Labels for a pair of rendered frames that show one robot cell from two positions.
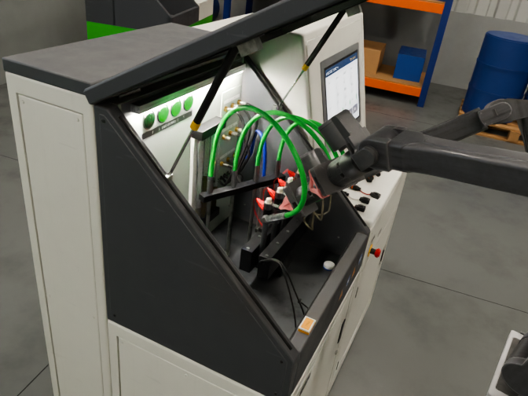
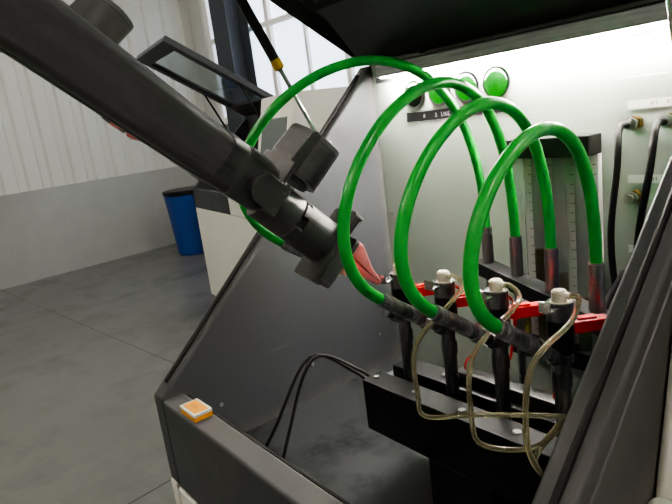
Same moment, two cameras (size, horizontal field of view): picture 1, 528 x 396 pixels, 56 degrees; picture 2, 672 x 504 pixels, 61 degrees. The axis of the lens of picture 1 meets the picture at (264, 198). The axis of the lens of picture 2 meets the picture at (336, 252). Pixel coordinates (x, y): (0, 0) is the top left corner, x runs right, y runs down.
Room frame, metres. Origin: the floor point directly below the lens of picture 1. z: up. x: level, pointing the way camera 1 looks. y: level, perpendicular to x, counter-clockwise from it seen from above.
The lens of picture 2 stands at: (1.57, -0.72, 1.36)
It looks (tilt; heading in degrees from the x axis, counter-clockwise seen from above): 13 degrees down; 120
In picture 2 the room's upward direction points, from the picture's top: 7 degrees counter-clockwise
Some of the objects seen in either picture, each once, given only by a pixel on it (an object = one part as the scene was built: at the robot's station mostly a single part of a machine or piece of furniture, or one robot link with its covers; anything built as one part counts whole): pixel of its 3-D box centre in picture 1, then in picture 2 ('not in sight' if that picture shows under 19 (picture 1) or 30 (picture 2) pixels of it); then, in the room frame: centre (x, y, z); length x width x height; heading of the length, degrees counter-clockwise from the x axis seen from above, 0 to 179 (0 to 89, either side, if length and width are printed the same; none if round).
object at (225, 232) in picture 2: not in sight; (257, 179); (-0.97, 2.68, 1.00); 1.30 x 1.09 x 1.99; 149
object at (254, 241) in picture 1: (276, 246); (481, 451); (1.37, -0.06, 0.91); 0.34 x 0.10 x 0.15; 158
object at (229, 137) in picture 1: (232, 133); (665, 194); (1.58, 0.14, 1.20); 0.13 x 0.03 x 0.31; 158
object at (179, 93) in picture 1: (196, 84); (499, 47); (1.36, 0.23, 1.43); 0.54 x 0.03 x 0.02; 158
